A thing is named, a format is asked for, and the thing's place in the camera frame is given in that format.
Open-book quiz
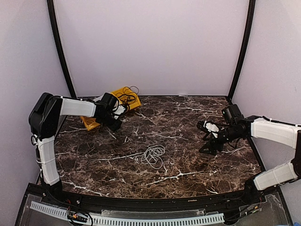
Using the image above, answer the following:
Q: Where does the black front rail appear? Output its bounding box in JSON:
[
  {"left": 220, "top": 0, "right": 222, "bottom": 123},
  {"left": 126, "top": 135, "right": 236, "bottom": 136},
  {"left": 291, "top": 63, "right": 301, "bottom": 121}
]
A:
[{"left": 37, "top": 184, "right": 276, "bottom": 212}]

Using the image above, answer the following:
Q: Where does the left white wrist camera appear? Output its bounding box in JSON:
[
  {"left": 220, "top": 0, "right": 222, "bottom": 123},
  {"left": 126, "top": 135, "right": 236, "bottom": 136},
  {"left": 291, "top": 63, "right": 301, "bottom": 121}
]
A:
[{"left": 112, "top": 104, "right": 130, "bottom": 119}]

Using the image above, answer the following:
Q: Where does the black frame post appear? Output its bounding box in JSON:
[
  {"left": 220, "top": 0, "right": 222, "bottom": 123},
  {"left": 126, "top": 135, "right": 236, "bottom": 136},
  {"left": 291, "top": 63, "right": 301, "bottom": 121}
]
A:
[
  {"left": 47, "top": 0, "right": 77, "bottom": 98},
  {"left": 227, "top": 0, "right": 256, "bottom": 104}
]

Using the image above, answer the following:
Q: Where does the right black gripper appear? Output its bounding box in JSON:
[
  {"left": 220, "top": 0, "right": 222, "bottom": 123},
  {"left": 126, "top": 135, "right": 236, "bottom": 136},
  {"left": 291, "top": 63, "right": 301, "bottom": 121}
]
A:
[{"left": 199, "top": 124, "right": 242, "bottom": 155}]

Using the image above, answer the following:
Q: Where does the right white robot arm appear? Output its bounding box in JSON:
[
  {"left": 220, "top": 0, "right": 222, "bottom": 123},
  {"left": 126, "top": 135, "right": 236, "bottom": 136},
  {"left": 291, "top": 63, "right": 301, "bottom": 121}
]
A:
[{"left": 197, "top": 105, "right": 301, "bottom": 204}]

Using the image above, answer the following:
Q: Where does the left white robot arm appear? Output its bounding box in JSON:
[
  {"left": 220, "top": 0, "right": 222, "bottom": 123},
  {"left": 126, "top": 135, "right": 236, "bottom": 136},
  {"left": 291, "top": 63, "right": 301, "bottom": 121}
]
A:
[{"left": 29, "top": 93, "right": 122, "bottom": 186}]

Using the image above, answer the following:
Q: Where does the yellow plastic bin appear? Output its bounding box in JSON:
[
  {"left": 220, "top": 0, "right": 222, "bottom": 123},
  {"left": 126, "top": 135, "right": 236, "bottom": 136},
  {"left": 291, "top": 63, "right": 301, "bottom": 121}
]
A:
[
  {"left": 80, "top": 116, "right": 101, "bottom": 131},
  {"left": 111, "top": 86, "right": 141, "bottom": 111}
]

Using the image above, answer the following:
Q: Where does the left black frame post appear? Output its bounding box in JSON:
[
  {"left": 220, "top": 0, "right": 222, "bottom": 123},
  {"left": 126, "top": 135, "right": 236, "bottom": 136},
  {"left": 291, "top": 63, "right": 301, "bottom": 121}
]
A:
[{"left": 47, "top": 0, "right": 77, "bottom": 98}]

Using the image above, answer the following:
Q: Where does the thick black cable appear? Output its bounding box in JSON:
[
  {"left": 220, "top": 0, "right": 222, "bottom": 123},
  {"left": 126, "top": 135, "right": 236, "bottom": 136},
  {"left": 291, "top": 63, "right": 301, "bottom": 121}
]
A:
[{"left": 117, "top": 93, "right": 138, "bottom": 106}]

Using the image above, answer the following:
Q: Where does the right black frame post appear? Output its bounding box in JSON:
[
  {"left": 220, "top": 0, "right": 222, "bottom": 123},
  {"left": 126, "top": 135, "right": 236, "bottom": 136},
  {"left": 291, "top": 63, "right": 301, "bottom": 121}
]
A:
[{"left": 227, "top": 0, "right": 256, "bottom": 104}]

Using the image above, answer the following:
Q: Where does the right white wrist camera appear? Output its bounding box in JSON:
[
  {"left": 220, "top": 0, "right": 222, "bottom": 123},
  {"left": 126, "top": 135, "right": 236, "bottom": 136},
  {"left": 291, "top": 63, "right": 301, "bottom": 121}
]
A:
[{"left": 197, "top": 121, "right": 220, "bottom": 138}]

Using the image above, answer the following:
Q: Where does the remaining thin black cable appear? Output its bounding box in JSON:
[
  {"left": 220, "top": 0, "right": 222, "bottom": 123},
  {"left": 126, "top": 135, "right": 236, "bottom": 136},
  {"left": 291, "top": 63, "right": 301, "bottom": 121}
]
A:
[{"left": 122, "top": 85, "right": 140, "bottom": 97}]

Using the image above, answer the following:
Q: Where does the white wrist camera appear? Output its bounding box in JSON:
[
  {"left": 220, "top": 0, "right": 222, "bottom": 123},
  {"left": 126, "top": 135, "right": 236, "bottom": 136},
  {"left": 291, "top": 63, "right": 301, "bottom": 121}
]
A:
[
  {"left": 112, "top": 104, "right": 130, "bottom": 119},
  {"left": 197, "top": 121, "right": 220, "bottom": 138}
]

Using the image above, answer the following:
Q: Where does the white slotted cable duct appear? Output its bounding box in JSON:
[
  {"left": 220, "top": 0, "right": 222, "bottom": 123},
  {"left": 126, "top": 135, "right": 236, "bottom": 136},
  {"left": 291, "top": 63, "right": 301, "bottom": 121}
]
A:
[{"left": 30, "top": 201, "right": 225, "bottom": 226}]

